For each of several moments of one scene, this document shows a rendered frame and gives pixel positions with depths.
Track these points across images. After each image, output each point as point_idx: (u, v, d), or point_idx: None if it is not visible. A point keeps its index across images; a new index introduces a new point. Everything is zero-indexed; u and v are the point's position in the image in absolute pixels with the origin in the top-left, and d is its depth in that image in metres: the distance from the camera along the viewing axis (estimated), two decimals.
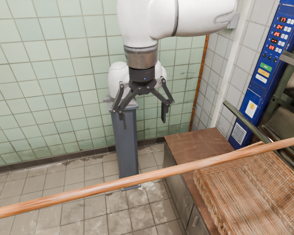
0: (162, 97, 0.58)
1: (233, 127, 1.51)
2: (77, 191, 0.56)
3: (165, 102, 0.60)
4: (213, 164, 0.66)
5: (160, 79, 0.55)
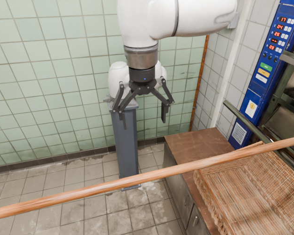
0: (162, 97, 0.58)
1: (233, 127, 1.51)
2: (77, 191, 0.56)
3: (165, 102, 0.60)
4: (213, 164, 0.66)
5: (160, 79, 0.55)
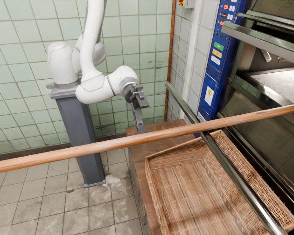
0: None
1: None
2: None
3: (135, 93, 0.65)
4: (113, 148, 0.54)
5: None
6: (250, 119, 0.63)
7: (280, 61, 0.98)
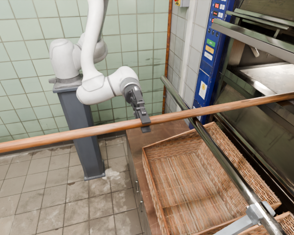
0: (135, 103, 0.68)
1: None
2: None
3: (137, 107, 0.66)
4: (110, 131, 0.60)
5: (133, 88, 0.71)
6: (235, 107, 0.70)
7: (268, 57, 1.05)
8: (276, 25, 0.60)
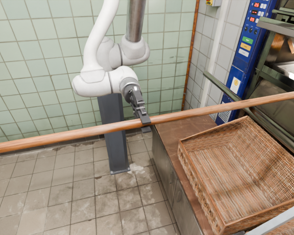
0: (135, 103, 0.68)
1: None
2: None
3: (136, 107, 0.66)
4: (110, 131, 0.60)
5: (133, 88, 0.71)
6: (234, 107, 0.70)
7: None
8: None
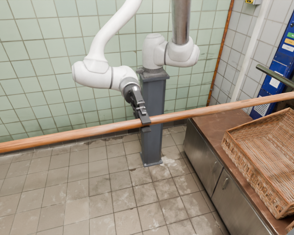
0: (135, 103, 0.68)
1: None
2: None
3: (136, 107, 0.66)
4: (110, 131, 0.60)
5: (133, 88, 0.71)
6: (235, 107, 0.70)
7: None
8: None
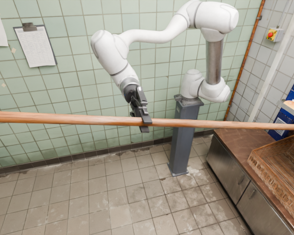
0: (137, 102, 0.68)
1: (274, 121, 1.84)
2: None
3: (139, 106, 0.66)
4: (110, 123, 0.58)
5: (137, 88, 0.72)
6: (226, 126, 0.75)
7: None
8: None
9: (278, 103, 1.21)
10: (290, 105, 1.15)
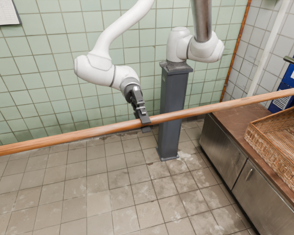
0: (136, 103, 0.68)
1: None
2: None
3: (137, 107, 0.66)
4: (110, 132, 0.60)
5: (134, 88, 0.71)
6: (235, 105, 0.69)
7: None
8: None
9: None
10: None
